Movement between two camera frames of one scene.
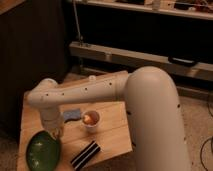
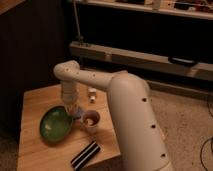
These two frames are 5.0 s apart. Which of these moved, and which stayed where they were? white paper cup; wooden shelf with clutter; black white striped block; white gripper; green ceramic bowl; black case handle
Moved: white gripper; green ceramic bowl
Stayed: white paper cup; black white striped block; black case handle; wooden shelf with clutter
